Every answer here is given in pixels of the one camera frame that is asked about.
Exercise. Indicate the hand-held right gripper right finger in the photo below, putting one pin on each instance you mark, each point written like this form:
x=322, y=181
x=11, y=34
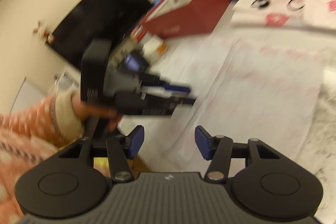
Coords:
x=203, y=142

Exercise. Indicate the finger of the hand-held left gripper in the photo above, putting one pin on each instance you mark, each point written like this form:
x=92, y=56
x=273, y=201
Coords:
x=178, y=88
x=147, y=106

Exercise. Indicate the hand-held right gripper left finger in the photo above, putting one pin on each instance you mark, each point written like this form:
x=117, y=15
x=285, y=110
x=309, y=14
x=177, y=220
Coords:
x=136, y=141

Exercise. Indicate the red cardboard box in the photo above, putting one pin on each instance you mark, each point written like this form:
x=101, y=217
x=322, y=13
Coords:
x=189, y=14

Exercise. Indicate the person's left forearm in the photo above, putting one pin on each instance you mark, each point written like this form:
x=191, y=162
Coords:
x=31, y=121

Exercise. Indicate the white bag red characters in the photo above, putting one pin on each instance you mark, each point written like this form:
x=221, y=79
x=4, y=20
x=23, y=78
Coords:
x=320, y=14

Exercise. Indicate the person's left hand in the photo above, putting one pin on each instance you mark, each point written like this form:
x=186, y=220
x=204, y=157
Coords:
x=89, y=111

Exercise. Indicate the orange white small packet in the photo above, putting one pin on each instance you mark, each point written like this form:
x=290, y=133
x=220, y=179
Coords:
x=155, y=48

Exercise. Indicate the black television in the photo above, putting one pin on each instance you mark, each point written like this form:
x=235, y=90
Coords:
x=99, y=11

